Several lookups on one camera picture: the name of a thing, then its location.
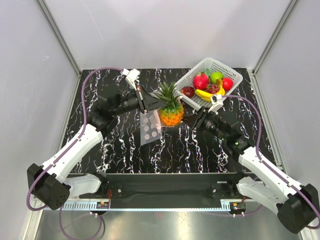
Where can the black marble pattern mat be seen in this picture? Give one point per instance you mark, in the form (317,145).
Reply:
(179,149)

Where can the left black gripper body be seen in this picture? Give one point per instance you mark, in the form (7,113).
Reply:
(130,103)

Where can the red apple toy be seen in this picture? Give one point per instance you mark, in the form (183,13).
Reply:
(227,83)

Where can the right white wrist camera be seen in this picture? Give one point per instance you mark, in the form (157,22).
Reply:
(216,102)

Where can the dark red plum toy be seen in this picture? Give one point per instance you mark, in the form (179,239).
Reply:
(188,91)

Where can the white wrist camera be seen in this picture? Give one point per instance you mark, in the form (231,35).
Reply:
(216,102)
(131,76)

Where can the green apple toy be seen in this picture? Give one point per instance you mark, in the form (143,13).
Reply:
(216,76)

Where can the connector board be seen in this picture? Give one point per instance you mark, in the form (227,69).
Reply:
(103,204)
(238,205)

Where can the red dragon fruit toy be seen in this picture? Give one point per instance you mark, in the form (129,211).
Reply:
(201,81)

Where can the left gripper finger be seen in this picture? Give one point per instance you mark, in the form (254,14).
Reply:
(152,105)
(150,98)

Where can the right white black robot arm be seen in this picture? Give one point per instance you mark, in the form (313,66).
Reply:
(295,205)

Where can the aluminium frame post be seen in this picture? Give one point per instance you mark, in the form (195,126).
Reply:
(275,34)
(58,35)

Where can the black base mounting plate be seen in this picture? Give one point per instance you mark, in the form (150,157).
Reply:
(199,185)

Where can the purple grape bunch toy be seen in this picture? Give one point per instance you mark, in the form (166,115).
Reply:
(212,88)

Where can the clear pink-dotted zip bag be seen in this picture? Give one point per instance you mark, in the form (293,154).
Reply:
(150,126)

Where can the left aluminium frame post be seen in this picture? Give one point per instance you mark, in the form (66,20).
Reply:
(58,35)

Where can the white slotted cable duct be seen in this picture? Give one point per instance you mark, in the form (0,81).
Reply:
(117,205)

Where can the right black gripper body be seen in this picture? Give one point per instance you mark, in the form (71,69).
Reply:
(211,124)

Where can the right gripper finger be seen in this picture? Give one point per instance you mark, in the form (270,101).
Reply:
(190,121)
(194,116)

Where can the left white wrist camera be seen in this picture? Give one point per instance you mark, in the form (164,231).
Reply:
(131,76)

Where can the orange toy pineapple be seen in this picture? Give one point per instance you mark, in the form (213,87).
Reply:
(172,113)

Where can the right connector board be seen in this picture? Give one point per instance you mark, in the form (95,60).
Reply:
(238,205)

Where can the yellow banana bunch toy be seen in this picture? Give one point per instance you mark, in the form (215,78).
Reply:
(206,96)

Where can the right aluminium frame post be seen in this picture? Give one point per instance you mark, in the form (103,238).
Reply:
(275,34)

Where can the left connector board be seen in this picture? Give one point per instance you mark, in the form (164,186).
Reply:
(103,204)

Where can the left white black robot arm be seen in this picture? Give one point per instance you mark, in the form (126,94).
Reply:
(50,183)

